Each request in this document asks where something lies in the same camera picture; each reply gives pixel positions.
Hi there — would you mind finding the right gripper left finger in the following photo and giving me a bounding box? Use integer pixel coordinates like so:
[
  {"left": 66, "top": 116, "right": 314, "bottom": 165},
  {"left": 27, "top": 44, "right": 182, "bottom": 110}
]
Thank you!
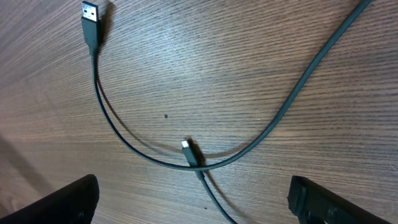
[{"left": 1, "top": 174, "right": 99, "bottom": 224}]

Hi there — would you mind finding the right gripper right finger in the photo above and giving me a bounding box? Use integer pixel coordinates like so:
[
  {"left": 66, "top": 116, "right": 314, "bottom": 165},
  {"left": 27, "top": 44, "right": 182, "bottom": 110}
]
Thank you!
[{"left": 287, "top": 175, "right": 390, "bottom": 224}]

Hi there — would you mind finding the thick black USB cable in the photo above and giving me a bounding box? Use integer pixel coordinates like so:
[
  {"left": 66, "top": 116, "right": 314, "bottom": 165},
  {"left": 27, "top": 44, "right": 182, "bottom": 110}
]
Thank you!
[{"left": 80, "top": 0, "right": 374, "bottom": 224}]

